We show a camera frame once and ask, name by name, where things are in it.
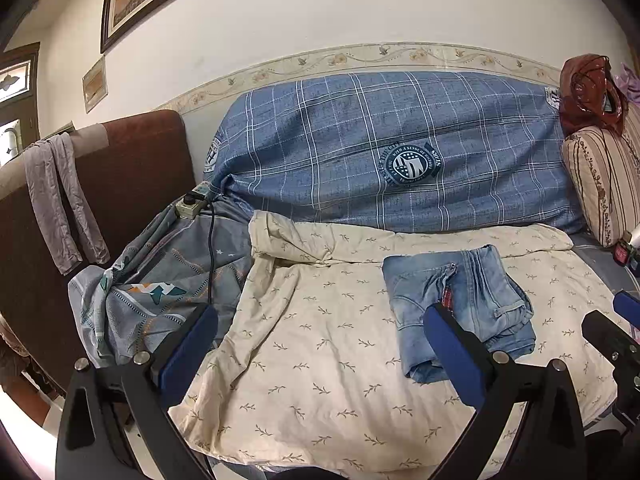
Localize white power strip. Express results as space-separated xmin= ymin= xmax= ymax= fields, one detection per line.
xmin=176 ymin=182 xmax=221 ymax=220

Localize purple cloth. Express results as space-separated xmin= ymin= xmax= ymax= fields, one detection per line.
xmin=617 ymin=62 xmax=640 ymax=102

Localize small red object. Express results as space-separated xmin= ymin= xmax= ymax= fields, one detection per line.
xmin=614 ymin=240 xmax=639 ymax=266

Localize grey printed bed sheet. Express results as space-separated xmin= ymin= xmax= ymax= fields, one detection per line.
xmin=67 ymin=195 xmax=256 ymax=368

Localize wooden door with glass panes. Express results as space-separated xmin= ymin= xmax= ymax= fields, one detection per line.
xmin=0 ymin=42 xmax=41 ymax=171

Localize light blue denim pants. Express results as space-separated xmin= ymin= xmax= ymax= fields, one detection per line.
xmin=382 ymin=244 xmax=537 ymax=383

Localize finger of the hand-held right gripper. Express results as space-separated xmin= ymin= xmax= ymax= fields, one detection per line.
xmin=581 ymin=310 xmax=640 ymax=430
xmin=612 ymin=290 xmax=640 ymax=332

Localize blue plaid pillow with emblem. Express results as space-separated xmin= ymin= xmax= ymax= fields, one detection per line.
xmin=202 ymin=71 xmax=586 ymax=235

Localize black power cable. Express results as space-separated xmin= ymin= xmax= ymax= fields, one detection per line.
xmin=205 ymin=200 xmax=218 ymax=306

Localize brown upholstered headboard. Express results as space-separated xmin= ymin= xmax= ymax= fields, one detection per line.
xmin=0 ymin=109 xmax=197 ymax=396

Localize cream leaf-print blanket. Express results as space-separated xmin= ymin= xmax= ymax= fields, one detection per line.
xmin=167 ymin=210 xmax=618 ymax=478

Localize reddish brown plastic bag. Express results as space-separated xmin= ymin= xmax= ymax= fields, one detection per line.
xmin=558 ymin=52 xmax=628 ymax=136

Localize beige striped floral pillow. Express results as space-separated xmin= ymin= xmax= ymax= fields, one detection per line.
xmin=562 ymin=110 xmax=640 ymax=250

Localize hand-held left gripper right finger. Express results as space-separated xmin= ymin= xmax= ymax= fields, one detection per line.
xmin=422 ymin=302 xmax=590 ymax=480

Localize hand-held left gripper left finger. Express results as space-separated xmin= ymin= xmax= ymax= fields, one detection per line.
xmin=55 ymin=302 xmax=221 ymax=480

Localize grey hanging cloth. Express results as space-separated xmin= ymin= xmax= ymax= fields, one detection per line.
xmin=25 ymin=132 xmax=111 ymax=277

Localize small framed wall picture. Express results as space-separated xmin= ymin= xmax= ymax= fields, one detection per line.
xmin=81 ymin=55 xmax=108 ymax=113

